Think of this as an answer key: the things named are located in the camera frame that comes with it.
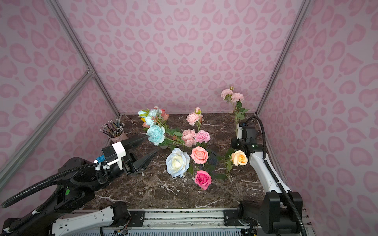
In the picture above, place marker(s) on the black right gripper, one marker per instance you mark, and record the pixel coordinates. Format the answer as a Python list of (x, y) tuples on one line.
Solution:
[(236, 143)]

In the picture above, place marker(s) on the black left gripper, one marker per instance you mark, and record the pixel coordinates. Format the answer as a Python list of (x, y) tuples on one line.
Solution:
[(130, 162)]

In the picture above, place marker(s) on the pink carnation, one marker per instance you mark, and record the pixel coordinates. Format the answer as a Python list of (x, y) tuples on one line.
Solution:
[(202, 137)]

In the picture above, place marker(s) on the small pink twin rose stem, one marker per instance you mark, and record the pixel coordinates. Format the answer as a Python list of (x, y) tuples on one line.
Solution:
[(235, 99)]

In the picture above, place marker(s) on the light pink double peony stem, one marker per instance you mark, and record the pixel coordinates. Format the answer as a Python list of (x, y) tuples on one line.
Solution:
[(188, 136)]

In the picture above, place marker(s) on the magenta rose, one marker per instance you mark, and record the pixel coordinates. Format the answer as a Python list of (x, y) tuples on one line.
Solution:
[(203, 179)]

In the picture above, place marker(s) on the pink rosebud spray stem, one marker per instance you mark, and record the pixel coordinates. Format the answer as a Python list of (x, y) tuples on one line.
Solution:
[(195, 118)]

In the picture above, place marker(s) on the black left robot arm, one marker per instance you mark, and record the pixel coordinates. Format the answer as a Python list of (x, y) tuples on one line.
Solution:
[(76, 183)]

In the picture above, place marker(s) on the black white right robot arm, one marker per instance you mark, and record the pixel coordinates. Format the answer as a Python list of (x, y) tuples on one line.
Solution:
[(280, 213)]

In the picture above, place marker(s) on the purple glass vase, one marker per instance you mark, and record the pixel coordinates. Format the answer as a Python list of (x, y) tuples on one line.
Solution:
[(213, 158)]

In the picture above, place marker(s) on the yellow peach rose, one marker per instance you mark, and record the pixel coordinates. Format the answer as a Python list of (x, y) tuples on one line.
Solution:
[(239, 158)]

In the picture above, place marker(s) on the pink pen cup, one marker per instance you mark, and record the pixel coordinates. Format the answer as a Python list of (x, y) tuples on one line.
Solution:
[(122, 136)]

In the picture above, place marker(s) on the tulip bunch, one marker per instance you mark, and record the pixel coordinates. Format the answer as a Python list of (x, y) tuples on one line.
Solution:
[(155, 116)]

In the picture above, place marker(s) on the white rose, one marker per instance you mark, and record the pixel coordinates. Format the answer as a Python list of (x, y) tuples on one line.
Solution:
[(177, 163)]

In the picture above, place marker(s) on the salmon pink rose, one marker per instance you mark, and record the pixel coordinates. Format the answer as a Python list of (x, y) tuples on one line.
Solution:
[(199, 155)]

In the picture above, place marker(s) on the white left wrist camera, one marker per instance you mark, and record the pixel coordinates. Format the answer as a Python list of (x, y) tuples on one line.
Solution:
[(112, 154)]

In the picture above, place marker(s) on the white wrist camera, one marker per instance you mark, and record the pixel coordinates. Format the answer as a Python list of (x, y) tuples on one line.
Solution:
[(112, 154), (240, 131)]

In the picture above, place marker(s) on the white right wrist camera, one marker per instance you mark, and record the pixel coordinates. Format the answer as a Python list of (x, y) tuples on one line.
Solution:
[(240, 131)]

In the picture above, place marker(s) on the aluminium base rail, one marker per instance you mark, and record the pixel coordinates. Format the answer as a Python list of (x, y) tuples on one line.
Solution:
[(152, 222)]

